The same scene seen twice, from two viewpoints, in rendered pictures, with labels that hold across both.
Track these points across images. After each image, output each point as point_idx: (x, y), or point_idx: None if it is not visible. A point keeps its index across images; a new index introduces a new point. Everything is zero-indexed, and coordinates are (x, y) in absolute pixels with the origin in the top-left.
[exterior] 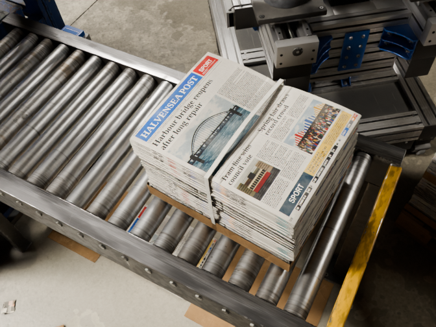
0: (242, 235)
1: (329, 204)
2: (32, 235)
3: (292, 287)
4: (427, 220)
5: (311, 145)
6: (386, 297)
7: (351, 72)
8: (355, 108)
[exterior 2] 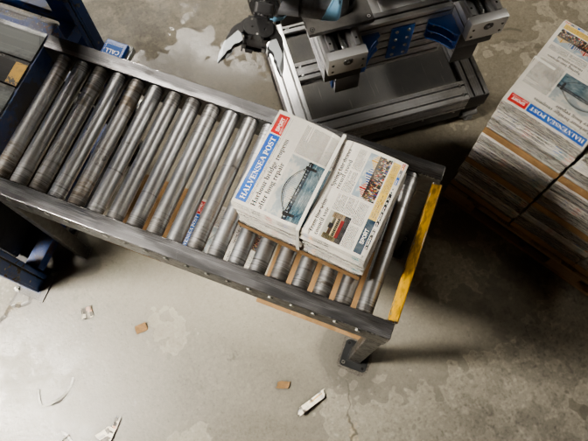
0: (322, 258)
1: None
2: (90, 241)
3: None
4: (471, 193)
5: (372, 195)
6: (435, 263)
7: (398, 57)
8: (402, 81)
